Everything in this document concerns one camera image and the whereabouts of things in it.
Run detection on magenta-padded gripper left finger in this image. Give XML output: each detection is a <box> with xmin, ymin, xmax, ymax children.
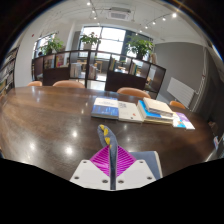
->
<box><xmin>69</xmin><ymin>145</ymin><xmax>111</xmax><ymax>191</ymax></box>

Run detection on white wall radiator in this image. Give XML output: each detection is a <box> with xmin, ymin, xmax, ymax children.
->
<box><xmin>166</xmin><ymin>76</ymin><xmax>196</xmax><ymax>109</ymax></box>

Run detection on ceiling air conditioner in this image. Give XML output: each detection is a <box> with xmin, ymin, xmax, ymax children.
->
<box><xmin>106</xmin><ymin>6</ymin><xmax>132</xmax><ymax>22</ymax></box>

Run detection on ceiling track spotlights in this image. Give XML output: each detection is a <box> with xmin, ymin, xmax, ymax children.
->
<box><xmin>86</xmin><ymin>1</ymin><xmax>178</xmax><ymax>30</ymax></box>

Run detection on large window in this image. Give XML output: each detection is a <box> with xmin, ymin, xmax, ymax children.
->
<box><xmin>79</xmin><ymin>26</ymin><xmax>155</xmax><ymax>62</ymax></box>

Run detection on beige book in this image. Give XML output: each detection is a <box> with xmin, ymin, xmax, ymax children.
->
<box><xmin>142</xmin><ymin>96</ymin><xmax>175</xmax><ymax>118</ymax></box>

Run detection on large potted green plant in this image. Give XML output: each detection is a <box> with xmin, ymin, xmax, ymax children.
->
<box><xmin>125</xmin><ymin>34</ymin><xmax>155</xmax><ymax>61</ymax></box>

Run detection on group of orange chairs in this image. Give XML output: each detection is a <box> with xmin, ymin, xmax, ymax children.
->
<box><xmin>26</xmin><ymin>79</ymin><xmax>187</xmax><ymax>111</ymax></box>

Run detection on dark open shelf unit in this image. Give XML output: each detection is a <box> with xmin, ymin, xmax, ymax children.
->
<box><xmin>31</xmin><ymin>49</ymin><xmax>167</xmax><ymax>100</ymax></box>

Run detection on dark blue book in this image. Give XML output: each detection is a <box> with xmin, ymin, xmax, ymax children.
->
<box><xmin>90</xmin><ymin>96</ymin><xmax>120</xmax><ymax>120</ymax></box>

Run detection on wall bookshelf with books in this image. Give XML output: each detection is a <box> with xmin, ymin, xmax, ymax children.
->
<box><xmin>0</xmin><ymin>46</ymin><xmax>20</xmax><ymax>98</ymax></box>

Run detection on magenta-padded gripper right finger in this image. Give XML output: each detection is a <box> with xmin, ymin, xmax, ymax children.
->
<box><xmin>116</xmin><ymin>145</ymin><xmax>158</xmax><ymax>191</ymax></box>

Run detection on thick blue-covered book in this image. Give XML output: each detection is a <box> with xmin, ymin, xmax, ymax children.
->
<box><xmin>136</xmin><ymin>99</ymin><xmax>175</xmax><ymax>126</ymax></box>

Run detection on grey-blue towel with yellow letters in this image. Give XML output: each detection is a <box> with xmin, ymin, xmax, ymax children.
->
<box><xmin>97</xmin><ymin>124</ymin><xmax>164</xmax><ymax>191</ymax></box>

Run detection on white colourful brochure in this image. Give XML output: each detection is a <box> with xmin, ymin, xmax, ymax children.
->
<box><xmin>171</xmin><ymin>114</ymin><xmax>187</xmax><ymax>130</ymax></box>

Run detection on purple brochure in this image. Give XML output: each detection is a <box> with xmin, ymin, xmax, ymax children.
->
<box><xmin>175</xmin><ymin>111</ymin><xmax>196</xmax><ymax>131</ymax></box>

